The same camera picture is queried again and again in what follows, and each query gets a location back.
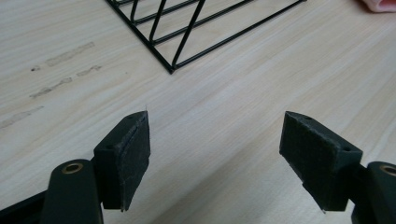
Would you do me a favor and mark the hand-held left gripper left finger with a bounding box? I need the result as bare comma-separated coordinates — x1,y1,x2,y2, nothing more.
92,110,151,213

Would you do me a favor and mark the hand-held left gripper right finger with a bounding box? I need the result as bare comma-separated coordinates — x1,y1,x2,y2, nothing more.
278,110,364,215

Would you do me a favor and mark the pink cloth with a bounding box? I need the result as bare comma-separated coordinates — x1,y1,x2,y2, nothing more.
361,0,396,14

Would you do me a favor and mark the black wire rack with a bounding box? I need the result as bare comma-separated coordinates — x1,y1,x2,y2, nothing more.
105,0,307,75

